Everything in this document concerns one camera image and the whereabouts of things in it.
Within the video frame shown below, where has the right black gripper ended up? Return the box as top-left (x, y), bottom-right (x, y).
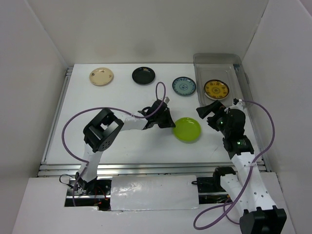
top-left (196, 99), bottom-right (231, 136)

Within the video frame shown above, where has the yellow brown patterned plate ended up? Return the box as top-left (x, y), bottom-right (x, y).
top-left (203, 79), bottom-right (230, 100)

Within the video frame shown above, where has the lime green plate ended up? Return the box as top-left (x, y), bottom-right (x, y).
top-left (173, 117), bottom-right (201, 143)

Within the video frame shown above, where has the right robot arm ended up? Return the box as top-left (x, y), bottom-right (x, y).
top-left (193, 99), bottom-right (287, 234)

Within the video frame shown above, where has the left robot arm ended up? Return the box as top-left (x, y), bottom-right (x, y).
top-left (75, 97), bottom-right (176, 195)

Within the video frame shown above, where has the clear plastic bin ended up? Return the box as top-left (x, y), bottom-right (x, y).
top-left (193, 53), bottom-right (253, 106)

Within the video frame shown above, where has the blue patterned plate right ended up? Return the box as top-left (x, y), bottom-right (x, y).
top-left (172, 77), bottom-right (196, 97)

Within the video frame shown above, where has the black plate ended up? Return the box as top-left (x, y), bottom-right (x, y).
top-left (132, 67), bottom-right (156, 85)

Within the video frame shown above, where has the white foil covered panel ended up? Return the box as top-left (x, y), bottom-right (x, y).
top-left (110, 175), bottom-right (199, 211)

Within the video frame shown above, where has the cream plate with flowers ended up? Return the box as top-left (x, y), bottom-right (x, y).
top-left (89, 67), bottom-right (114, 86)

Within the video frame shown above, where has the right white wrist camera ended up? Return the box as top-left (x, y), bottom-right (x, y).
top-left (233, 98), bottom-right (244, 109)

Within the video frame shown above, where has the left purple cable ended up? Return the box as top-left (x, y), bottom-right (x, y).
top-left (61, 81), bottom-right (167, 207)

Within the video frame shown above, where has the purple cable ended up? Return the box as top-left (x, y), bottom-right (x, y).
top-left (61, 81), bottom-right (167, 207)
top-left (194, 99), bottom-right (276, 230)

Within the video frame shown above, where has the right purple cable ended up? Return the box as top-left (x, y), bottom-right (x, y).
top-left (194, 99), bottom-right (276, 230)

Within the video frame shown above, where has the aluminium table frame rail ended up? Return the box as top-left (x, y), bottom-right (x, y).
top-left (38, 63), bottom-right (272, 176)

